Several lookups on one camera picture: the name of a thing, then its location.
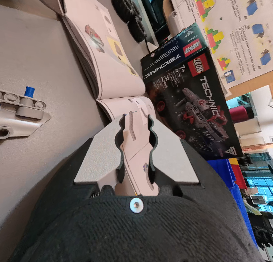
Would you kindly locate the black toy set box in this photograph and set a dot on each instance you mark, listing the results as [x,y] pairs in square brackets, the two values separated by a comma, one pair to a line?
[192,117]

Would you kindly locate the dark red tumbler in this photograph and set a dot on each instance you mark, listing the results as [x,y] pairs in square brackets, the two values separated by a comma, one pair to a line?
[241,114]

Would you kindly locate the red storage bin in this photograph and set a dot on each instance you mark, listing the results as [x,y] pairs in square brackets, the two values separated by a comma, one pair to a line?
[238,174]

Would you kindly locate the white board clamp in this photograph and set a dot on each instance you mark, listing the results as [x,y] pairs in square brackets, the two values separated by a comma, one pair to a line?
[177,21]

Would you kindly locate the white stand foot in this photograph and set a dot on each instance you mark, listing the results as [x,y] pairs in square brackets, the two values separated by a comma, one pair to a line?
[152,47]

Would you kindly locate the white grey toy brick assembly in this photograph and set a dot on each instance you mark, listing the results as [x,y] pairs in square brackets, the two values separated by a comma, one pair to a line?
[21,121]

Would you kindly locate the white blue marker pen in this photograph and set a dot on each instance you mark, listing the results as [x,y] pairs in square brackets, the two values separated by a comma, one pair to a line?
[228,74]

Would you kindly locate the grey desk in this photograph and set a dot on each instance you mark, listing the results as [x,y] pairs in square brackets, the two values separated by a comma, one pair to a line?
[53,53]

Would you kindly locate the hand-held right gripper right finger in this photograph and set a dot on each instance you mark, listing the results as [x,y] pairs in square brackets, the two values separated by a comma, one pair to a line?
[172,157]

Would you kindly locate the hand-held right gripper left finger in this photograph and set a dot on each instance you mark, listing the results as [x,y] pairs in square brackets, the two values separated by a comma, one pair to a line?
[100,155]

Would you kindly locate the stacked blue storage bin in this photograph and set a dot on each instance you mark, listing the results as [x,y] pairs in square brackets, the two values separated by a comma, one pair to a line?
[224,174]

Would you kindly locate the wooden board with instruction sheet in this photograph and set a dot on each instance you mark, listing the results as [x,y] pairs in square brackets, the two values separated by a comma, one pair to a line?
[234,32]

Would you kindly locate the white instruction booklet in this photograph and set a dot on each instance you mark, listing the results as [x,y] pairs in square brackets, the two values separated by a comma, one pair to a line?
[111,74]

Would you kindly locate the yellow storage bin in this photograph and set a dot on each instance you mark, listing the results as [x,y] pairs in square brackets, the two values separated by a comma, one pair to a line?
[233,160]

